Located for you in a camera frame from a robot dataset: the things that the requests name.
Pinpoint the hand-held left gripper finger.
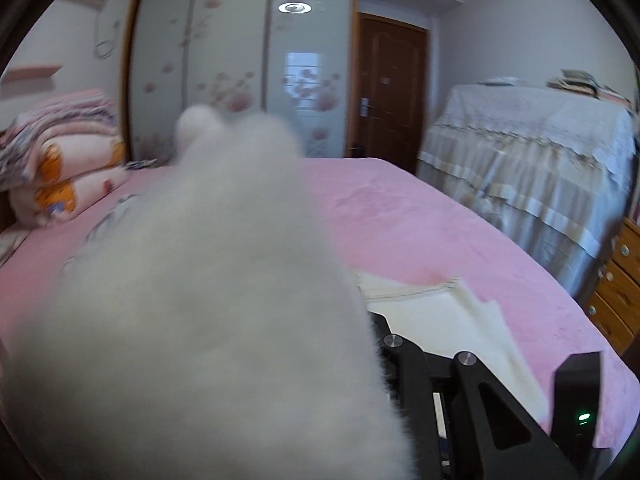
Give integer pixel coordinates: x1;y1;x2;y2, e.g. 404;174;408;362
367;311;562;480

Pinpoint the white fluffy cardigan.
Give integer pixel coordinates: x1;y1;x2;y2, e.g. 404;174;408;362
0;105;552;480

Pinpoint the wooden drawer cabinet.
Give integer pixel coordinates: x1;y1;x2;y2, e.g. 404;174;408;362
585;217;640;356

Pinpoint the pink bed blanket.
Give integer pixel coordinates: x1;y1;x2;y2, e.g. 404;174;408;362
0;156;633;466

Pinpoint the lace covered furniture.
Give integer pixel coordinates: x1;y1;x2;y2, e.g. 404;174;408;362
416;80;637;303

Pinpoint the brown wooden door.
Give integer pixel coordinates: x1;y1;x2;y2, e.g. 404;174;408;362
351;11;431;176

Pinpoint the stack of books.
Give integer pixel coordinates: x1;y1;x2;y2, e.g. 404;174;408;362
477;67;638;111

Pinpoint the black and white patterned garment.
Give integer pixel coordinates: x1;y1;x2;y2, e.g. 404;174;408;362
62;159;162;273

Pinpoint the floral sliding door wardrobe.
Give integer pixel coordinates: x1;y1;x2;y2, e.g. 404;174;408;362
120;0;361;166

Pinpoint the folded cartoon bear quilt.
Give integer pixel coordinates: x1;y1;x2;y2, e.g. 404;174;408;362
0;88;128;228

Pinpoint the pink wall shelf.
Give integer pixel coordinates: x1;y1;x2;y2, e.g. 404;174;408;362
0;63;65;92

